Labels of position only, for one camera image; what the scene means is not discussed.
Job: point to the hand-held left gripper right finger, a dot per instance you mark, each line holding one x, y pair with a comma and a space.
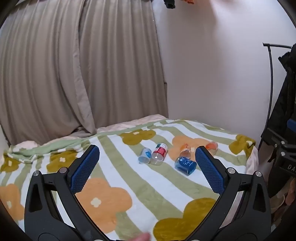
210, 172

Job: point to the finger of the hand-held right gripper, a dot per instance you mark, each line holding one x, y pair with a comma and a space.
276, 139

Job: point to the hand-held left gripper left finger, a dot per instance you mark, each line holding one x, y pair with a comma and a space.
85, 170

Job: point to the orange red cup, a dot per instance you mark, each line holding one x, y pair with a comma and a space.
212, 147

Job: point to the large blue cup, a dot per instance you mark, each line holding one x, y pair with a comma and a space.
186, 165

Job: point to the orange label clear cup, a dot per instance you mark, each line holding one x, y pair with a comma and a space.
185, 151

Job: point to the red label clear cup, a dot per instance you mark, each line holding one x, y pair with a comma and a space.
159, 153

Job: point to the small light blue cup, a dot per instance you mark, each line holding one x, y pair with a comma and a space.
145, 156

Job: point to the person's left hand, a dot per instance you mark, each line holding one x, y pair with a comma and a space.
142, 237

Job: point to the beige rounded object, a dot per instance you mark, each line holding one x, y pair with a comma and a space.
277, 202

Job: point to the floral striped blanket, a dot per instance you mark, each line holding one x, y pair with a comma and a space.
129, 176

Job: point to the black metal coat rack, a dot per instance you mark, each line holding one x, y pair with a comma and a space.
270, 88

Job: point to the beige curtain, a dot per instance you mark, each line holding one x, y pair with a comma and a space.
69, 69

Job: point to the orange wall object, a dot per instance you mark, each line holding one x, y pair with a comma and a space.
189, 1

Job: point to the black wall object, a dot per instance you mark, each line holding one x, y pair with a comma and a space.
170, 3

